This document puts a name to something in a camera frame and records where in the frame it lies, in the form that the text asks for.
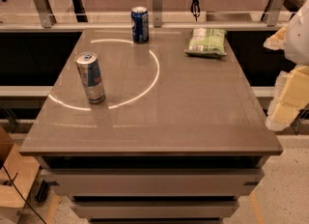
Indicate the right metal railing post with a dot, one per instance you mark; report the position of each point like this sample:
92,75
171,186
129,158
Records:
274,12

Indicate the left metal railing post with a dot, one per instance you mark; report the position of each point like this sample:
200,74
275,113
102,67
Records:
46,15

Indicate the middle metal railing post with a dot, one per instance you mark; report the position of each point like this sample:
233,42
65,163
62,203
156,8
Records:
157,13

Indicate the blue pepsi can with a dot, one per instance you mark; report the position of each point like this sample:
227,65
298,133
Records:
140,24

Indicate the silver blue redbull can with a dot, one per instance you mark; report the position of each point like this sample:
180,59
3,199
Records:
89,72

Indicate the metal railing post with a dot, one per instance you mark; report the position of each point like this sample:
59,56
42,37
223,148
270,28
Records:
46,15
157,13
274,12

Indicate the grey drawer cabinet table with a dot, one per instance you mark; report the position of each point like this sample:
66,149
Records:
177,139

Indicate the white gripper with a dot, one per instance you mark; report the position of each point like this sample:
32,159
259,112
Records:
298,40

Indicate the green snack bag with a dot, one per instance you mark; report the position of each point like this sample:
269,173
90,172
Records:
207,42

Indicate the cardboard box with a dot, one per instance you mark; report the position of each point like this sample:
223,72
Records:
17,175

